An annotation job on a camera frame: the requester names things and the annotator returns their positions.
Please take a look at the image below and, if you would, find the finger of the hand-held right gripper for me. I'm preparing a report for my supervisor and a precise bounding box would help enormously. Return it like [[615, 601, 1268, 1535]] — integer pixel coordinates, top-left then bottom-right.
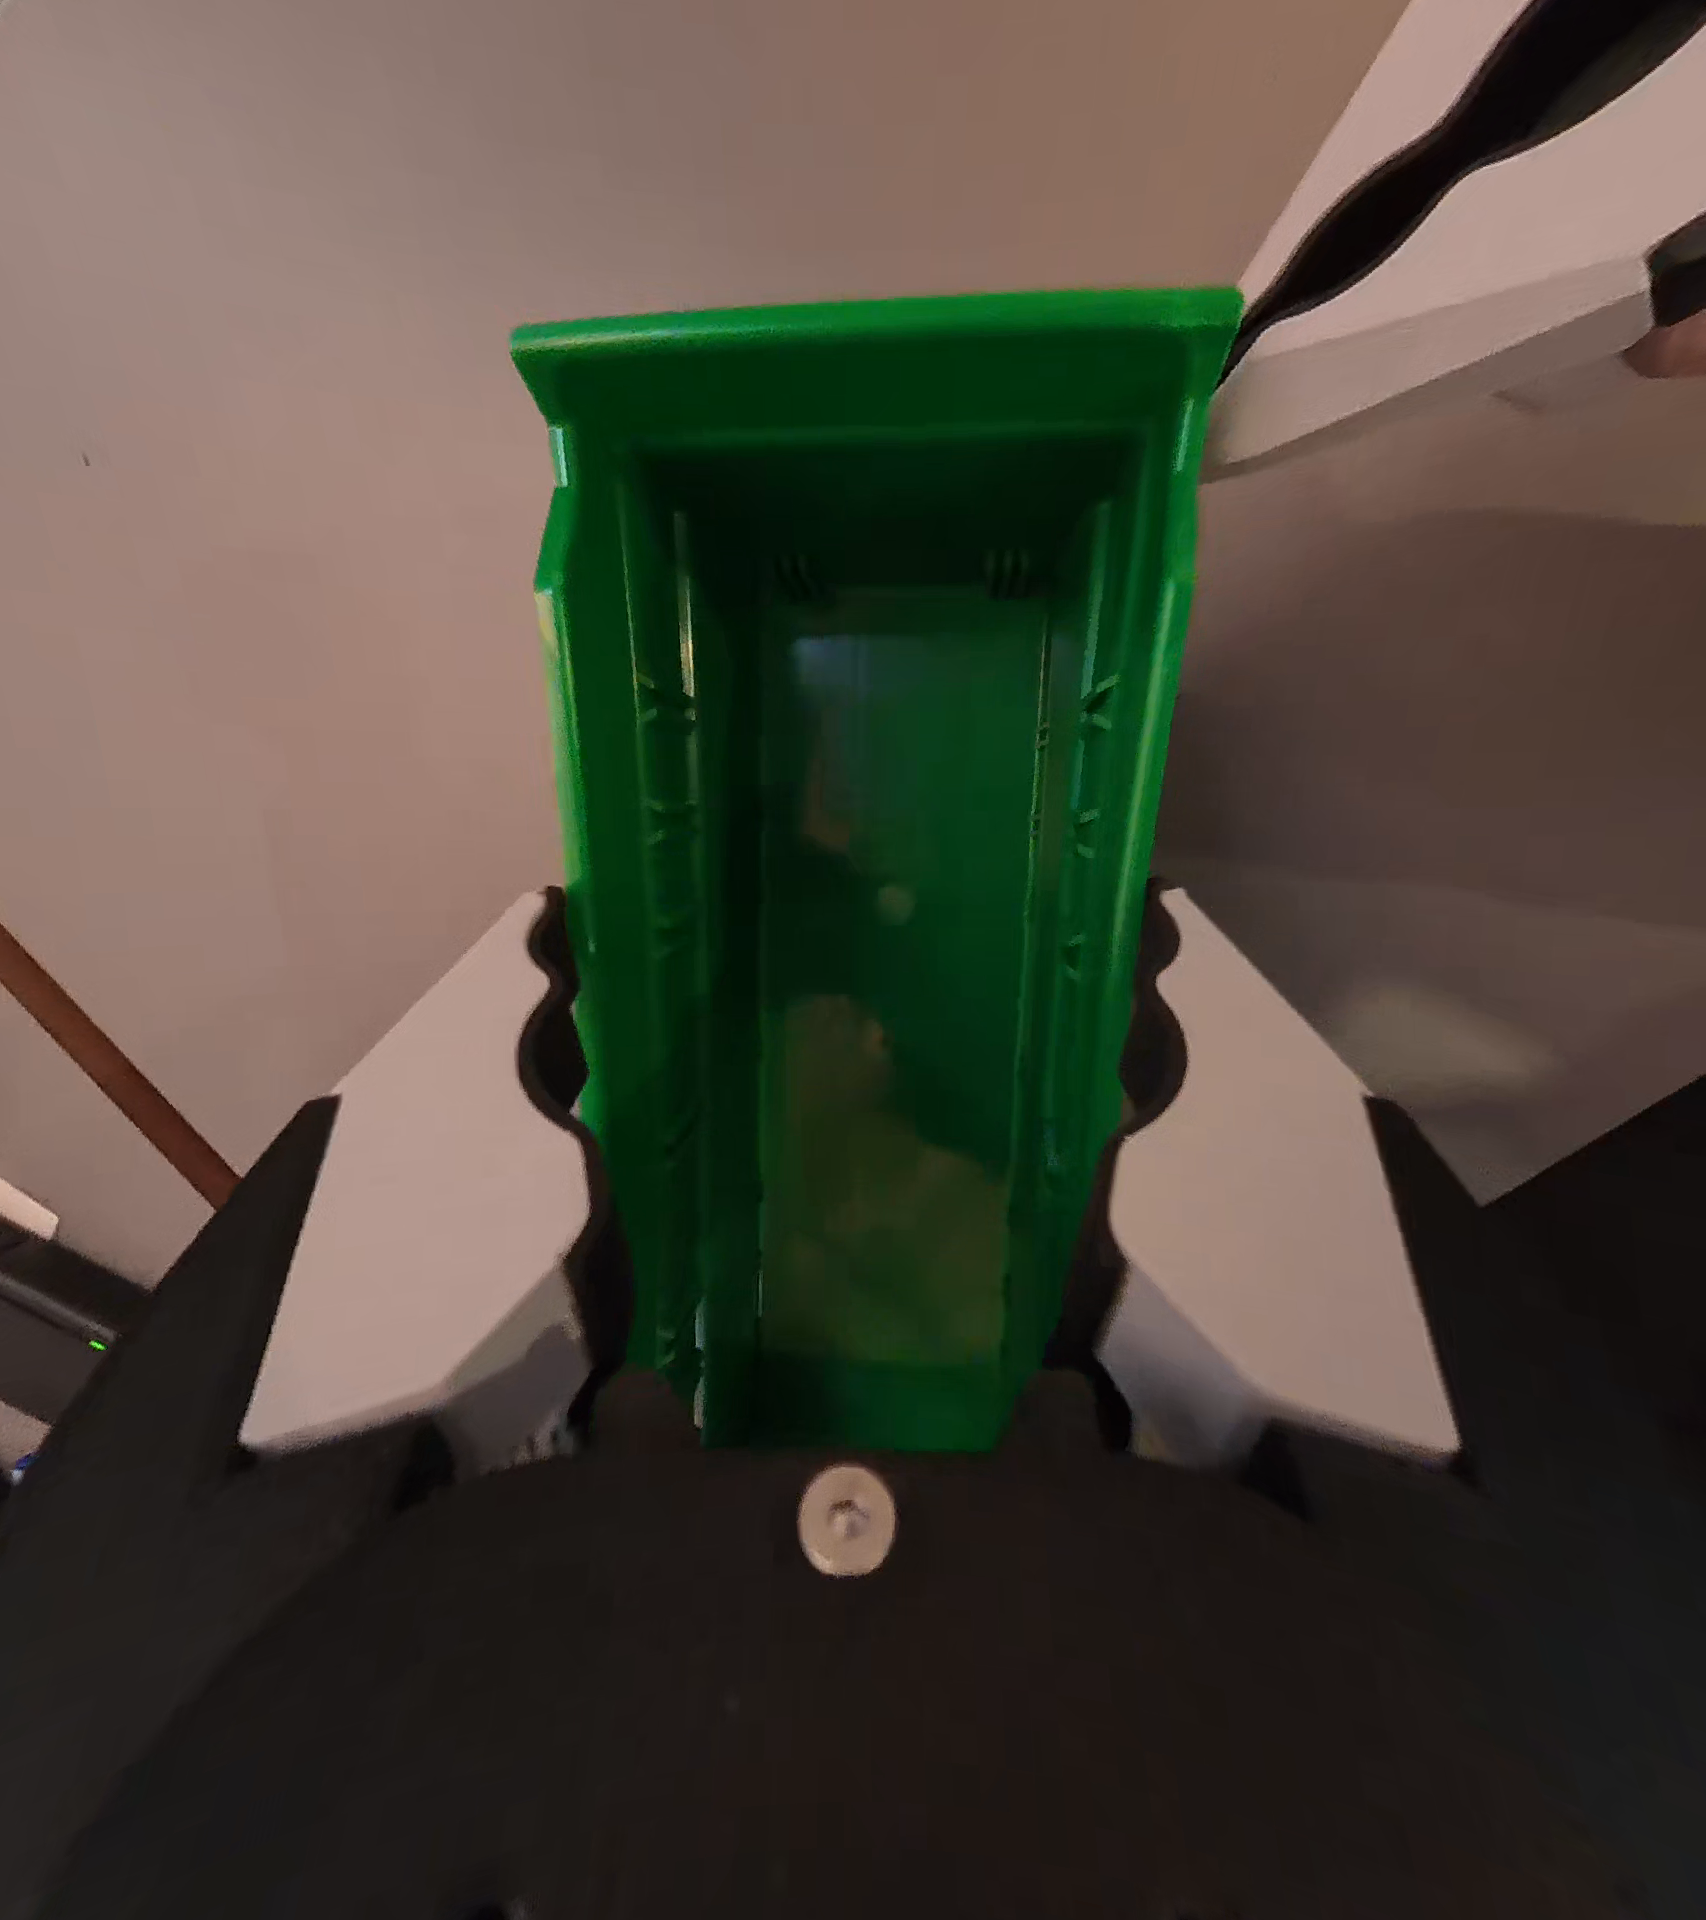
[[1221, 0, 1706, 370], [1201, 0, 1706, 483]]

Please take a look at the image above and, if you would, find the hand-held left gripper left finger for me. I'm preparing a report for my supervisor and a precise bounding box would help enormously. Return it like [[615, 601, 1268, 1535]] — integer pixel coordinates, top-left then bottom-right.
[[240, 889, 633, 1470]]

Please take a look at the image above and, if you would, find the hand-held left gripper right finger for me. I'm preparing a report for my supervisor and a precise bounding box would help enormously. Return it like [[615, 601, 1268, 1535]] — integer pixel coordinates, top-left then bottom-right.
[[1057, 883, 1468, 1478]]

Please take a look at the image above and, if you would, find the green plastic bin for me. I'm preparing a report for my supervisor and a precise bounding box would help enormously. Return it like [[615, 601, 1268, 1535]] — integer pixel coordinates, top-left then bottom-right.
[[508, 287, 1247, 1454]]

